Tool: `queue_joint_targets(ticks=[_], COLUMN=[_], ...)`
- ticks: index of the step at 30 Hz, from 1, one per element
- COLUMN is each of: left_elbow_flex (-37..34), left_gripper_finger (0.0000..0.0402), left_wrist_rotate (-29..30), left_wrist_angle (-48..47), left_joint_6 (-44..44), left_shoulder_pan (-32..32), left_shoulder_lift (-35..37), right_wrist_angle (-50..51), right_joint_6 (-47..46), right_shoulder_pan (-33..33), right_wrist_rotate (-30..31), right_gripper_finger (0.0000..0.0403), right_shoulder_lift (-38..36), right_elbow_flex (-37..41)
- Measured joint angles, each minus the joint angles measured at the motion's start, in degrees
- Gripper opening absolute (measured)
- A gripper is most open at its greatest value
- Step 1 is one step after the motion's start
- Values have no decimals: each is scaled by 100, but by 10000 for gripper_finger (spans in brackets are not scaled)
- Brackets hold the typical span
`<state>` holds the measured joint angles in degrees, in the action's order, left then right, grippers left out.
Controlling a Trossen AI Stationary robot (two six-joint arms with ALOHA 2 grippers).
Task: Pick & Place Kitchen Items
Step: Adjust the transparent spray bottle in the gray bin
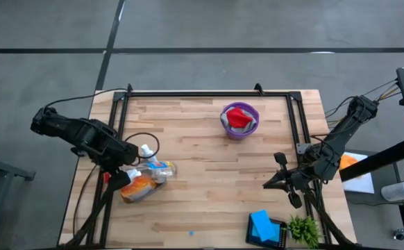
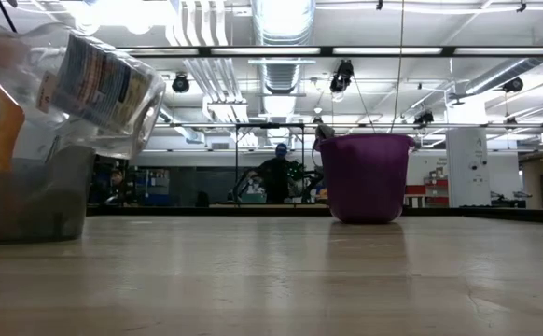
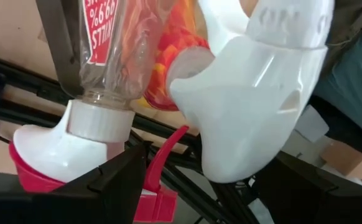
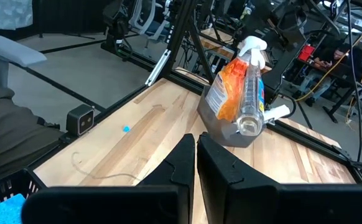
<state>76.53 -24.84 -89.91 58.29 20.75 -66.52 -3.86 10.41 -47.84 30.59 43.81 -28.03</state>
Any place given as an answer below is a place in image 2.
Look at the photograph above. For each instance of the purple plastic bucket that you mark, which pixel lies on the purple plastic bucket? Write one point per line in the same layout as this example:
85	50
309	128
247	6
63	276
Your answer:
365	177

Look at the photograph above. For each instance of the clear spray bottle red trigger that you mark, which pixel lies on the clear spray bottle red trigger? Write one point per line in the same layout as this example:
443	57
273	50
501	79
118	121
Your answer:
103	88

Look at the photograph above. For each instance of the grey translucent plastic bin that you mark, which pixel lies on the grey translucent plastic bin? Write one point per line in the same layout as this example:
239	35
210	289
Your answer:
43	205

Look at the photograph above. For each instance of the black background robot arm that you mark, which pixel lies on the black background robot arm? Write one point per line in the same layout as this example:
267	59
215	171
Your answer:
306	179
243	186

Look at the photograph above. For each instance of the person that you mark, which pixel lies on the person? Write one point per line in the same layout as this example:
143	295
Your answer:
276	179
118	189

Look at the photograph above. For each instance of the white square pillar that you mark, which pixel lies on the white square pillar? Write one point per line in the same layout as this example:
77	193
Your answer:
467	154

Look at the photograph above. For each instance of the black overhead beam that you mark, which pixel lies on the black overhead beam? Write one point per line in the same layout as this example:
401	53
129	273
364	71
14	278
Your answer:
449	51

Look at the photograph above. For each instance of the black aluminium table frame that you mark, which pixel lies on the black aluminium table frame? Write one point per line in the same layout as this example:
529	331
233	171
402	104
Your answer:
253	211

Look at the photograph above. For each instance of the black ceiling camera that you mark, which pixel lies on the black ceiling camera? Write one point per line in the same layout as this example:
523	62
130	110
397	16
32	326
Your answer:
342	74
424	118
181	84
513	85

